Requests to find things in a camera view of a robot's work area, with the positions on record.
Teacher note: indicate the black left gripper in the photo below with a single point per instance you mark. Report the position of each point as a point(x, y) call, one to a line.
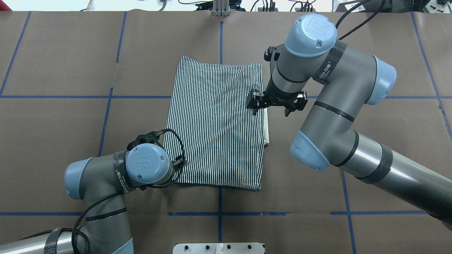
point(179, 163)

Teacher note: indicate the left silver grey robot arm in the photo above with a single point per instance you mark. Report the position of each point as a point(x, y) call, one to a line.
point(154, 160)

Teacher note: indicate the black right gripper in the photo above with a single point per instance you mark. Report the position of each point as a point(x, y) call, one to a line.
point(279, 101)

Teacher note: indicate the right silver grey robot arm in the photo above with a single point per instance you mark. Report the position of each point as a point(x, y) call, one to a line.
point(350, 79)

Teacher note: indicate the grey aluminium frame post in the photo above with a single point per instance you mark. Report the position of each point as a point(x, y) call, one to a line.
point(221, 8)

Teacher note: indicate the navy white striped polo shirt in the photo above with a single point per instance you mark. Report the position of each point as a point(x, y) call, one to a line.
point(223, 140)

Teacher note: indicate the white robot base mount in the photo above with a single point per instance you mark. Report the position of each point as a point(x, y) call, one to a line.
point(220, 248)

